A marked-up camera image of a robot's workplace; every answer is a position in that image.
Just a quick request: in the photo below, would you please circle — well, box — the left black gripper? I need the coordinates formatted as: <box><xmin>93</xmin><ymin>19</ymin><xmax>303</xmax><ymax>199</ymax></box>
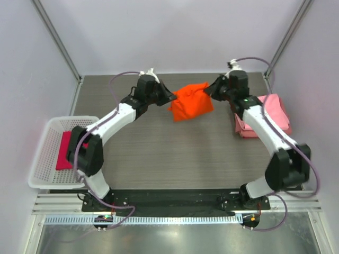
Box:
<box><xmin>146</xmin><ymin>80</ymin><xmax>176</xmax><ymax>107</ymax></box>

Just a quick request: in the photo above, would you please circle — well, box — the magenta t shirt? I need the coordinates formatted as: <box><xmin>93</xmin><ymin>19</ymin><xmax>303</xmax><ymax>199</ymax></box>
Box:
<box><xmin>56</xmin><ymin>131</ymin><xmax>73</xmax><ymax>171</ymax></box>

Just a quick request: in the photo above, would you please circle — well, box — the right aluminium frame post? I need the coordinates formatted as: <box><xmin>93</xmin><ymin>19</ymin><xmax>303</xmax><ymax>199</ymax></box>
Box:
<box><xmin>264</xmin><ymin>0</ymin><xmax>314</xmax><ymax>80</ymax></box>

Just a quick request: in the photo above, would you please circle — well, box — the salmon pink shirt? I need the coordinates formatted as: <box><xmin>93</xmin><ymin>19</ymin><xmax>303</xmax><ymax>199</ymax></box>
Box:
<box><xmin>234</xmin><ymin>96</ymin><xmax>293</xmax><ymax>140</ymax></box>

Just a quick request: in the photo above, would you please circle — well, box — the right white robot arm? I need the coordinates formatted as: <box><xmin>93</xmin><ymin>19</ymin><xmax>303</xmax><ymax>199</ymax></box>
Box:
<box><xmin>204</xmin><ymin>70</ymin><xmax>311</xmax><ymax>209</ymax></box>

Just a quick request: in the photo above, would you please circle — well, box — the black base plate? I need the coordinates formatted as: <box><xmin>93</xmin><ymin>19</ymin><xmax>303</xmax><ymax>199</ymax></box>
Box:
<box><xmin>82</xmin><ymin>188</ymin><xmax>271</xmax><ymax>217</ymax></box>

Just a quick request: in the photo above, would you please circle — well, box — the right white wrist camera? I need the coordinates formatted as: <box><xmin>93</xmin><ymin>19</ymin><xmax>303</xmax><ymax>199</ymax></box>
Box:
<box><xmin>224</xmin><ymin>59</ymin><xmax>243</xmax><ymax>79</ymax></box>

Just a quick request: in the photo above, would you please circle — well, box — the left aluminium frame post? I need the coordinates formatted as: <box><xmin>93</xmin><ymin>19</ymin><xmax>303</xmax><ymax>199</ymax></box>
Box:
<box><xmin>31</xmin><ymin>0</ymin><xmax>82</xmax><ymax>83</ymax></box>

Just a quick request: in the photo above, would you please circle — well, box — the aluminium frame post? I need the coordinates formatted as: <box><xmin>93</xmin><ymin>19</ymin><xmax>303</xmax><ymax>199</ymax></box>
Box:
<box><xmin>31</xmin><ymin>0</ymin><xmax>82</xmax><ymax>83</ymax></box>
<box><xmin>264</xmin><ymin>0</ymin><xmax>314</xmax><ymax>80</ymax></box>

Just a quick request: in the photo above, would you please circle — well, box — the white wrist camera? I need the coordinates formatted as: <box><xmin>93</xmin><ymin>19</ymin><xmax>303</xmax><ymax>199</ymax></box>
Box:
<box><xmin>139</xmin><ymin>68</ymin><xmax>160</xmax><ymax>83</ymax></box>
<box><xmin>224</xmin><ymin>59</ymin><xmax>243</xmax><ymax>79</ymax></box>

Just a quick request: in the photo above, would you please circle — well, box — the white plastic basket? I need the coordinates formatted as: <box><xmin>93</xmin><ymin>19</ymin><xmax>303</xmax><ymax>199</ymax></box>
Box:
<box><xmin>28</xmin><ymin>115</ymin><xmax>99</xmax><ymax>190</ymax></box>

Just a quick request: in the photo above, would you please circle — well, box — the slotted cable duct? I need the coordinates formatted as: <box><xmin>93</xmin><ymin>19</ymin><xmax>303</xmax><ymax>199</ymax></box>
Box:
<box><xmin>44</xmin><ymin>214</ymin><xmax>243</xmax><ymax>225</ymax></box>

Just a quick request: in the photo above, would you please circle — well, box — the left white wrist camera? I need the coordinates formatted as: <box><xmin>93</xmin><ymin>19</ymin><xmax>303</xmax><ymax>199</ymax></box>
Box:
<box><xmin>139</xmin><ymin>68</ymin><xmax>160</xmax><ymax>83</ymax></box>

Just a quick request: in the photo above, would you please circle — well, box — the light pink shirt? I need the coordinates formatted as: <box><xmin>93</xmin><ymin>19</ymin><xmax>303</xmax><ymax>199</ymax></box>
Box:
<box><xmin>234</xmin><ymin>94</ymin><xmax>290</xmax><ymax>138</ymax></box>

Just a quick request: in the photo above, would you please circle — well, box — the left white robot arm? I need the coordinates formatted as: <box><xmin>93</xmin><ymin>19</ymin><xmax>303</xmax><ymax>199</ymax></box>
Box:
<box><xmin>66</xmin><ymin>68</ymin><xmax>176</xmax><ymax>211</ymax></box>

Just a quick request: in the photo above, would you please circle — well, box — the orange t shirt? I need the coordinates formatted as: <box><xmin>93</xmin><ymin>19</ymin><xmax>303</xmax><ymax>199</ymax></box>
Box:
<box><xmin>168</xmin><ymin>82</ymin><xmax>214</xmax><ymax>122</ymax></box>

